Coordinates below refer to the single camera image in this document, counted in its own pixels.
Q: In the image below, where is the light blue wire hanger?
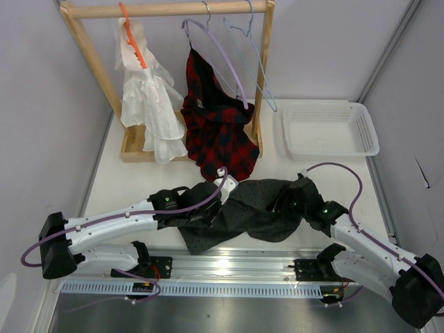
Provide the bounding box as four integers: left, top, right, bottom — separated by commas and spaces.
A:
223, 0, 278, 114

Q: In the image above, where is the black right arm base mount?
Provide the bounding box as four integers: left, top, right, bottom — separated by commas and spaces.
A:
287, 259, 345, 282

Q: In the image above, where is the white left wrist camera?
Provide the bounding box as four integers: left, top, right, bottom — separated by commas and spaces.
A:
213, 167, 239, 205

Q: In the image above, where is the orange plastic hanger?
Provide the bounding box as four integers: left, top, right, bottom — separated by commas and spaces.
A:
119, 1, 147, 69

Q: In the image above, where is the white ruffled dress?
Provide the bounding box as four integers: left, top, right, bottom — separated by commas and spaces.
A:
115, 18, 188, 164

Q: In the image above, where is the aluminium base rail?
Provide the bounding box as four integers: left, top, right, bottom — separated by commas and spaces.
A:
46, 192, 426, 287

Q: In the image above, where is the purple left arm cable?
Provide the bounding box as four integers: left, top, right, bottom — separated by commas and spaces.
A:
20, 166, 229, 308

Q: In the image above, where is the purple plastic hanger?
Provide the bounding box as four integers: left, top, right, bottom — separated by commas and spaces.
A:
181, 1, 251, 109

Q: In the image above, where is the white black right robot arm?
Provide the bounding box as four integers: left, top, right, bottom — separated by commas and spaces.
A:
275, 176, 443, 329

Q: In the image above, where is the red black plaid garment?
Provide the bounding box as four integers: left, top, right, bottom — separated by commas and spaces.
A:
181, 49, 259, 181

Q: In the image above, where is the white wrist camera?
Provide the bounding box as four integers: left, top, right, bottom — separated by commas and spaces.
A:
213, 167, 239, 205
298, 167, 312, 178

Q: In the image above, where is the wooden clothes rack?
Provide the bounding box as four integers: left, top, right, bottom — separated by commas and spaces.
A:
59, 1, 275, 157

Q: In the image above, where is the white slotted cable duct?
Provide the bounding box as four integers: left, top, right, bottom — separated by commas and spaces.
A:
61, 280, 323, 299

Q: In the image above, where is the white perforated plastic basket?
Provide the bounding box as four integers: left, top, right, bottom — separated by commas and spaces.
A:
282, 101, 379, 160

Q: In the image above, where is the dark grey dotted skirt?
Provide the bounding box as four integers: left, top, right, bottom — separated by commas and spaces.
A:
178, 179, 302, 255

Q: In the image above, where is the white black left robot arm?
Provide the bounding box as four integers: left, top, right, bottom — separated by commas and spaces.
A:
38, 180, 230, 280

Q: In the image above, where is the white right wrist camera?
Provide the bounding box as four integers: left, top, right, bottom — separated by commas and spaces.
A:
298, 167, 312, 178

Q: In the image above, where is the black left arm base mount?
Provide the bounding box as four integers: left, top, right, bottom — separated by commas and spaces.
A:
148, 256, 173, 280

